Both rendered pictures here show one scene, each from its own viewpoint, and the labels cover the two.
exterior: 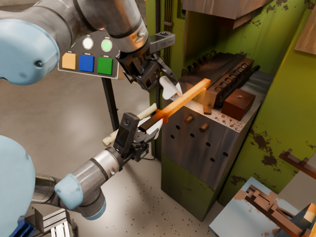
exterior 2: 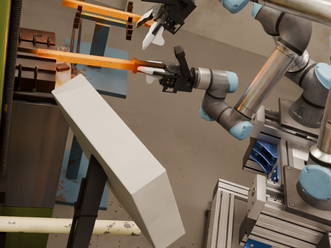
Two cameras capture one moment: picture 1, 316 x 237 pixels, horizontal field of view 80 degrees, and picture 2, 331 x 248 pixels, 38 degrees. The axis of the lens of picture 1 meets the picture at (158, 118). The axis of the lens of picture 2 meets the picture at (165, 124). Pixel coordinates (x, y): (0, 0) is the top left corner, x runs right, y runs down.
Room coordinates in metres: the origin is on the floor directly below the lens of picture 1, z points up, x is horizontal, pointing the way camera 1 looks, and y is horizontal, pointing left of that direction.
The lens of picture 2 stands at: (1.65, 0.78, 1.76)
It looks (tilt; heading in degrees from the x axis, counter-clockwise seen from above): 34 degrees down; 208
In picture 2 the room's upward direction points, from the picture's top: 18 degrees clockwise
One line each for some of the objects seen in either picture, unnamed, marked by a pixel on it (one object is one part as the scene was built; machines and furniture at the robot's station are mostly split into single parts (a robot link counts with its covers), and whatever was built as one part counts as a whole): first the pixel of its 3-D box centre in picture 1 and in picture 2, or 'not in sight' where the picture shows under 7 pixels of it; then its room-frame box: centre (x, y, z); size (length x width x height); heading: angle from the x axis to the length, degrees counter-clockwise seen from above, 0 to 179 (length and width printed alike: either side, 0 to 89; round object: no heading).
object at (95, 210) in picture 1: (85, 199); (215, 107); (0.25, 0.21, 0.89); 0.11 x 0.08 x 0.11; 76
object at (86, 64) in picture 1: (87, 63); not in sight; (0.88, 0.35, 1.01); 0.07 x 0.05 x 0.07; 74
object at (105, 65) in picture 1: (105, 66); not in sight; (0.85, 0.26, 1.01); 0.07 x 0.05 x 0.07; 74
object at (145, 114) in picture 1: (132, 123); (70, 226); (0.86, 0.16, 0.62); 0.44 x 0.05 x 0.05; 139
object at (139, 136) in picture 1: (128, 148); (178, 77); (0.37, 0.09, 0.98); 0.12 x 0.08 x 0.09; 139
